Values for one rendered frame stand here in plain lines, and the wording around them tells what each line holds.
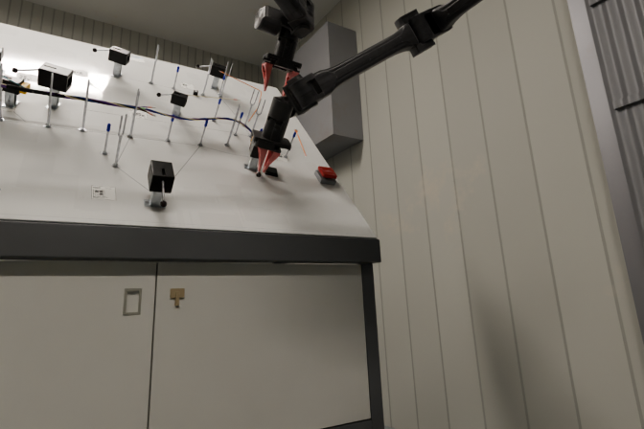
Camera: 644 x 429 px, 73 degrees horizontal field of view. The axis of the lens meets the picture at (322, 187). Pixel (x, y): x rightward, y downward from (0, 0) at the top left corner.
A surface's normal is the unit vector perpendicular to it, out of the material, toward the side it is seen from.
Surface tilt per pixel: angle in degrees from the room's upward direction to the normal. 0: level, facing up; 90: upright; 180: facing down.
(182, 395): 90
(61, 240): 90
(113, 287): 90
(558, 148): 90
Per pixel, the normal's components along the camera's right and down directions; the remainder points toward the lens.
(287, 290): 0.51, -0.25
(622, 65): -0.84, -0.11
